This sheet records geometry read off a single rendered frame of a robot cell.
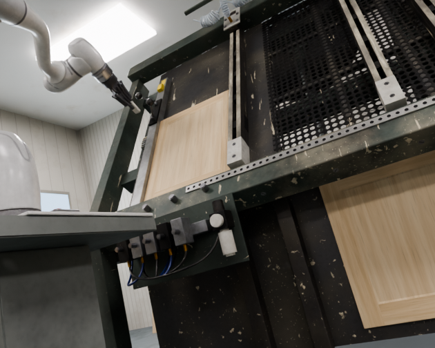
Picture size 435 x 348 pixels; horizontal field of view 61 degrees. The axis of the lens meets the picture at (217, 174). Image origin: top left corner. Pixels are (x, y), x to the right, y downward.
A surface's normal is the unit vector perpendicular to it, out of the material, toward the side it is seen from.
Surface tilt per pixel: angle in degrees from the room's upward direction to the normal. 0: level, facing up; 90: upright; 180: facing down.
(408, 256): 90
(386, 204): 90
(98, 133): 90
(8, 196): 97
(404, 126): 57
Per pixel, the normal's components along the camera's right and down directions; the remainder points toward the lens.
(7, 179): 0.54, -0.31
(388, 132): -0.51, -0.59
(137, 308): -0.43, -0.11
